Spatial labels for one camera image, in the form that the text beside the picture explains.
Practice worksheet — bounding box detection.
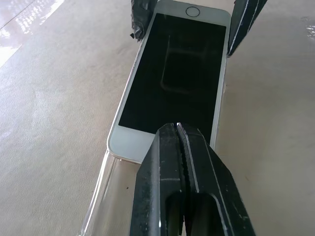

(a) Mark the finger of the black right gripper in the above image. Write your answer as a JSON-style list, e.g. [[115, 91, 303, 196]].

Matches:
[[128, 0, 158, 41], [227, 0, 265, 58]]

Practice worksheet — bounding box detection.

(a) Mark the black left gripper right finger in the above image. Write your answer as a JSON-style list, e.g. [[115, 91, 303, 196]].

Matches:
[[177, 122, 257, 236]]

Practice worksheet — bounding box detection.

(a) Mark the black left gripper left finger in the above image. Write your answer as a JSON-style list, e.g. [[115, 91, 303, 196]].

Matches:
[[129, 123, 186, 236]]

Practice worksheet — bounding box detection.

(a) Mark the white smartphone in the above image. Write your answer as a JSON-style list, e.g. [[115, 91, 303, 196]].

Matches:
[[107, 0, 232, 165]]

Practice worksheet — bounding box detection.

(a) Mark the clear plastic phone case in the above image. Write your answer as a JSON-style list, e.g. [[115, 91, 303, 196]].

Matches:
[[80, 40, 148, 236]]

